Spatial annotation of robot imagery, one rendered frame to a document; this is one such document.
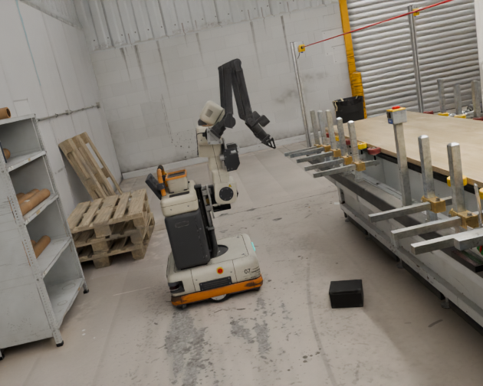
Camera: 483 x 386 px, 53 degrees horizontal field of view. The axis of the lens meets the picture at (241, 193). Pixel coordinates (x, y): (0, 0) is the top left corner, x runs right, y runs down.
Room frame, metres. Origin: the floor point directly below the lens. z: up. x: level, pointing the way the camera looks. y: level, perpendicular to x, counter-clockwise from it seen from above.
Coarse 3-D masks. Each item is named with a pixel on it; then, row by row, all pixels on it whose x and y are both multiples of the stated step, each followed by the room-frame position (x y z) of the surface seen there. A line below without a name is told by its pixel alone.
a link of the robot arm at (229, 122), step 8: (224, 64) 3.27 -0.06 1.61; (232, 64) 3.27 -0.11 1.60; (224, 72) 3.28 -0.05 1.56; (224, 80) 3.28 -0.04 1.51; (224, 88) 3.28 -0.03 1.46; (224, 96) 3.29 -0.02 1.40; (232, 104) 3.29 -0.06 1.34; (232, 112) 3.27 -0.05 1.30; (224, 120) 3.26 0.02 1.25; (232, 120) 3.25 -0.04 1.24
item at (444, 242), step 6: (480, 228) 1.56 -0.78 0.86; (456, 234) 1.55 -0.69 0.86; (462, 234) 1.54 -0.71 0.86; (426, 240) 1.55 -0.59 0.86; (432, 240) 1.54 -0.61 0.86; (438, 240) 1.53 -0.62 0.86; (444, 240) 1.53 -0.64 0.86; (450, 240) 1.53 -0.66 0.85; (414, 246) 1.53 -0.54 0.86; (420, 246) 1.52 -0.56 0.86; (426, 246) 1.53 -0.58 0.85; (432, 246) 1.53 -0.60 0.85; (438, 246) 1.53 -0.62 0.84; (444, 246) 1.53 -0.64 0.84; (450, 246) 1.53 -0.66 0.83; (414, 252) 1.53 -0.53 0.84; (420, 252) 1.52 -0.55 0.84; (426, 252) 1.53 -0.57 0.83
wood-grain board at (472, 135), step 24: (360, 120) 4.43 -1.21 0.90; (384, 120) 4.14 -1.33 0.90; (408, 120) 3.89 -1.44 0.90; (432, 120) 3.66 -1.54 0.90; (456, 120) 3.45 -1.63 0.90; (480, 120) 3.27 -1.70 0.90; (384, 144) 3.14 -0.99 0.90; (408, 144) 2.98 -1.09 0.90; (432, 144) 2.84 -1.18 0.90; (480, 144) 2.60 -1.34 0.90; (432, 168) 2.36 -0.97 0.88; (480, 168) 2.14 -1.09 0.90
